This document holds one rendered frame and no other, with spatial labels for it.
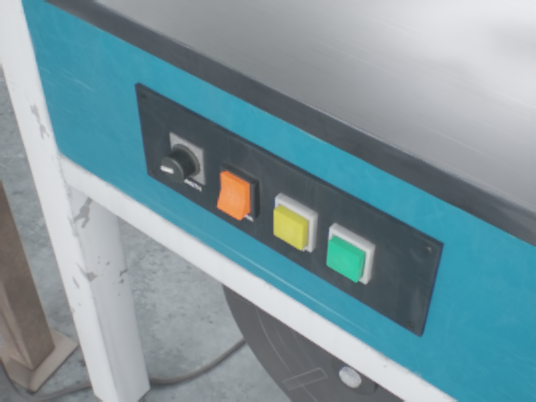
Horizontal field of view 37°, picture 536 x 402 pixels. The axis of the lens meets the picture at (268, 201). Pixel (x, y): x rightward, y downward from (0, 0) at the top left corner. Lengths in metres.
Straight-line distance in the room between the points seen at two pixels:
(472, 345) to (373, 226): 0.10
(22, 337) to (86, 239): 0.39
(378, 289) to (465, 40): 0.17
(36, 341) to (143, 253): 0.26
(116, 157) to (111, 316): 0.31
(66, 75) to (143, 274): 0.73
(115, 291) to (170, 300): 0.40
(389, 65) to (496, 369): 0.20
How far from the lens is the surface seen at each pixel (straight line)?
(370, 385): 0.89
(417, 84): 0.49
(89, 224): 0.82
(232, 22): 0.54
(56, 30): 0.64
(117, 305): 0.94
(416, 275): 0.49
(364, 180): 0.48
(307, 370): 1.02
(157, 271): 1.35
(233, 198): 0.55
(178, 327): 1.27
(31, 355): 1.24
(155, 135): 0.60
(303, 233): 0.52
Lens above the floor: 1.02
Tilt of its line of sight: 45 degrees down
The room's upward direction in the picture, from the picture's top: straight up
